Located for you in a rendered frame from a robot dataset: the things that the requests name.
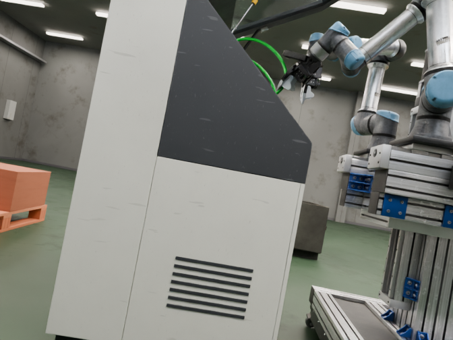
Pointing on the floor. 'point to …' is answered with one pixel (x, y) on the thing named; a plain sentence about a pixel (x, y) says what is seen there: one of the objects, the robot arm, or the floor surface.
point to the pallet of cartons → (22, 195)
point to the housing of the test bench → (116, 170)
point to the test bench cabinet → (213, 255)
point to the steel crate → (311, 230)
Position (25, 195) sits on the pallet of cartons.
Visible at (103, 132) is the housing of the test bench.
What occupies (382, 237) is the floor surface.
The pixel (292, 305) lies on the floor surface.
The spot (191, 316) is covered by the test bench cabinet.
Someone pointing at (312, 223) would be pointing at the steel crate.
